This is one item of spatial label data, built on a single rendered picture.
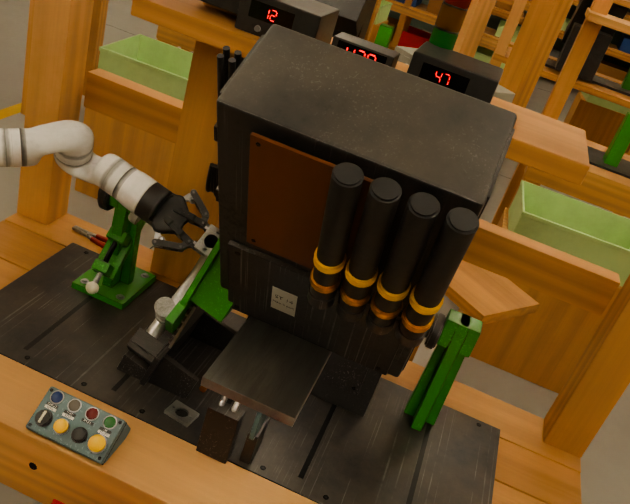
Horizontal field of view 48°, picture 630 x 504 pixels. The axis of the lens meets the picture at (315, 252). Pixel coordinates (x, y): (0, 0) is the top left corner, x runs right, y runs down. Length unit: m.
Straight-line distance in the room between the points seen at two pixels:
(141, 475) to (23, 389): 0.28
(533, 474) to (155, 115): 1.17
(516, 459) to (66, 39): 1.35
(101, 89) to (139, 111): 0.11
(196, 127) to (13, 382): 0.64
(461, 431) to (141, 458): 0.69
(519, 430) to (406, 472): 0.38
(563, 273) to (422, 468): 0.52
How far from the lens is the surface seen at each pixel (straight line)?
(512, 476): 1.62
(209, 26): 1.41
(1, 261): 1.78
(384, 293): 0.97
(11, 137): 1.40
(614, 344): 1.61
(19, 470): 1.42
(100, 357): 1.50
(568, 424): 1.72
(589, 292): 1.65
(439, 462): 1.52
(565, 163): 1.32
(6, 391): 1.42
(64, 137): 1.39
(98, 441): 1.29
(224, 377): 1.15
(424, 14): 8.06
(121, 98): 1.79
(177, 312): 1.32
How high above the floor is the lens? 1.87
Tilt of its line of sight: 29 degrees down
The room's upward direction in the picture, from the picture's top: 18 degrees clockwise
